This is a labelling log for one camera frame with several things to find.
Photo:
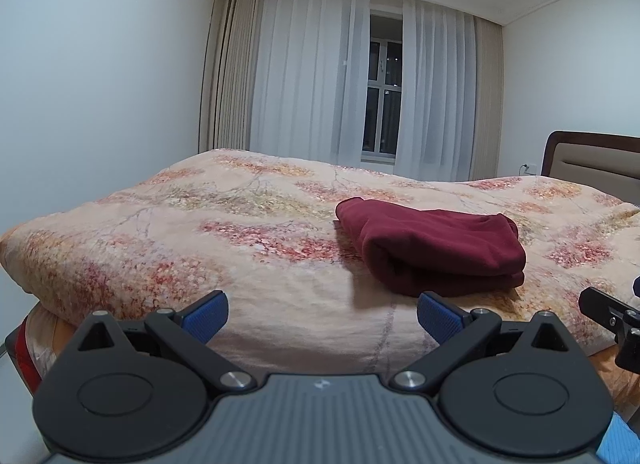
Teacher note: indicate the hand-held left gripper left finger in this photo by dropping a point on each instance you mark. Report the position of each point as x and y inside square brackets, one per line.
[207, 316]

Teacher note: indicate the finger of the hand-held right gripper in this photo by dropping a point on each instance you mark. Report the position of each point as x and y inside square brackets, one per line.
[600, 304]

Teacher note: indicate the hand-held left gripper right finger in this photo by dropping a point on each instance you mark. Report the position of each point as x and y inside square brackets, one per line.
[440, 316]

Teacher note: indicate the dark red long-sleeved shirt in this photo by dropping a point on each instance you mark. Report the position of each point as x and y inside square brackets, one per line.
[440, 244]

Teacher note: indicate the orange bed sheet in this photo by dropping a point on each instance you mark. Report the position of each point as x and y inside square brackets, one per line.
[620, 379]

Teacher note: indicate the floral beige duvet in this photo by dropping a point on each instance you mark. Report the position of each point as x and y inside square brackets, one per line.
[200, 234]

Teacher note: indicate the person's blue garment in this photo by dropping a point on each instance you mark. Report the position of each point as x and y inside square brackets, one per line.
[620, 441]

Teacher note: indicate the brown padded headboard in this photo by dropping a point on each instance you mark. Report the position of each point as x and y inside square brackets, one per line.
[595, 159]

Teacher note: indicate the red bed edge trim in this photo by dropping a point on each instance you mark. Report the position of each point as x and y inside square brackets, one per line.
[25, 359]

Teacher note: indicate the beige curtain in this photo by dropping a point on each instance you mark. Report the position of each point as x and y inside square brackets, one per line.
[227, 69]
[487, 104]

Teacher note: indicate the white sheer curtain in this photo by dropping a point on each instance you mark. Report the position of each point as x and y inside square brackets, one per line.
[435, 94]
[310, 74]

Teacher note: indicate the white-framed window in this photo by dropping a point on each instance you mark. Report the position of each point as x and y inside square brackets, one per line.
[382, 89]

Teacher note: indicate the white wall socket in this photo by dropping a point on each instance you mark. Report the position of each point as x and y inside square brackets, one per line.
[527, 168]

